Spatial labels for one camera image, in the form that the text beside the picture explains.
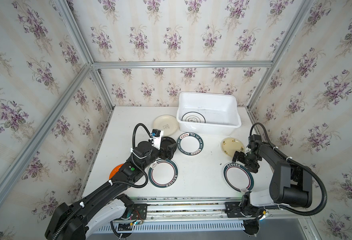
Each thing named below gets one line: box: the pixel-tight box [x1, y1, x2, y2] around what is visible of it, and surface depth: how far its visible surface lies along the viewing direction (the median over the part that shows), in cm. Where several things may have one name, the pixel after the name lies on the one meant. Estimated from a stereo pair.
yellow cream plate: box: [221, 137, 245, 158], surface depth 100 cm
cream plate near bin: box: [152, 114, 180, 137], surface depth 110 cm
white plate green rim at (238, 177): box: [223, 162, 255, 193], surface depth 86 cm
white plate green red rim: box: [148, 159, 179, 189], surface depth 88 cm
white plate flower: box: [181, 111, 206, 123], surface depth 115 cm
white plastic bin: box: [176, 91, 242, 135], surface depth 114 cm
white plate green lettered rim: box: [177, 132, 204, 156], surface depth 101 cm
